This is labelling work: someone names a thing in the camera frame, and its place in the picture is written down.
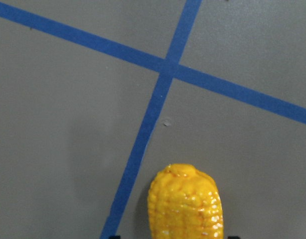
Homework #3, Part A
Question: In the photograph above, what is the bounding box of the yellow corn cob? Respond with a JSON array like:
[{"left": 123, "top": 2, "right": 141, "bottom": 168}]
[{"left": 147, "top": 164, "right": 224, "bottom": 239}]

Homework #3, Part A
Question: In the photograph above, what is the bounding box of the brown paper table cover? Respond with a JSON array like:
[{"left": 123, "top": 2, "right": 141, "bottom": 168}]
[{"left": 0, "top": 0, "right": 306, "bottom": 239}]

